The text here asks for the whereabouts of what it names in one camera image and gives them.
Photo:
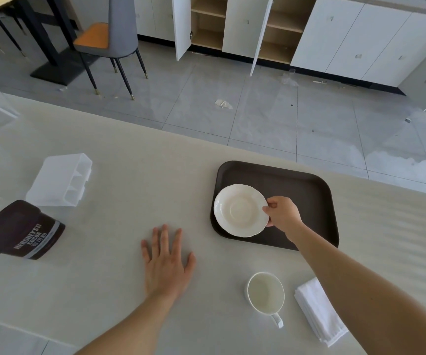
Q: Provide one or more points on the person's right hand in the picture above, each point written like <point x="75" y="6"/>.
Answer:
<point x="284" y="214"/>

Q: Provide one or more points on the person's left hand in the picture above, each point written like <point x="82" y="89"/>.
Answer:
<point x="166" y="268"/>

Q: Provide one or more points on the person's left thumb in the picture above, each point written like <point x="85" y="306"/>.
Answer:
<point x="189" y="263"/>

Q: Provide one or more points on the person's left middle finger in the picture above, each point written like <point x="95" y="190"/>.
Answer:
<point x="165" y="238"/>

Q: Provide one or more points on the person's right thumb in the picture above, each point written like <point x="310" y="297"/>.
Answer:
<point x="266" y="210"/>

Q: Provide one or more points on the person's left little finger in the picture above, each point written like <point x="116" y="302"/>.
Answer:
<point x="146" y="251"/>

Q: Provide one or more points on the white scalloped saucer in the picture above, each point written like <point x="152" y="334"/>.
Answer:
<point x="239" y="210"/>

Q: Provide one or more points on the person's left forearm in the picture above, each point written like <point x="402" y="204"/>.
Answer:
<point x="124" y="325"/>

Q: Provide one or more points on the person's right forearm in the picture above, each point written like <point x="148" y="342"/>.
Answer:
<point x="368" y="292"/>

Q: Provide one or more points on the dark brown tray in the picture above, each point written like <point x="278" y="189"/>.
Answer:
<point x="302" y="195"/>

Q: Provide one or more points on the white ceramic cup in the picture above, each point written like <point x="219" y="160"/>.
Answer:
<point x="265" y="295"/>

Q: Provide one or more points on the white plastic divided container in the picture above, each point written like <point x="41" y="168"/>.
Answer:
<point x="59" y="184"/>

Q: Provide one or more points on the folded white napkin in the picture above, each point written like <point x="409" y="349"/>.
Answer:
<point x="318" y="310"/>

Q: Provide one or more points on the white paper scrap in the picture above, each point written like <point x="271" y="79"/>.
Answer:
<point x="223" y="103"/>

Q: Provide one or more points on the dark brown cocoa container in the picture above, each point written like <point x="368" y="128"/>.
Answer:
<point x="22" y="231"/>

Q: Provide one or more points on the white cabinet with open doors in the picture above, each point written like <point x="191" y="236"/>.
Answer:
<point x="309" y="29"/>

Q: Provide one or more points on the grey chair with orange seat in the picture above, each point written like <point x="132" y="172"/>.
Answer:
<point x="111" y="36"/>

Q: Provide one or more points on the black table base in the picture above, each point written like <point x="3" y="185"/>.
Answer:
<point x="46" y="40"/>

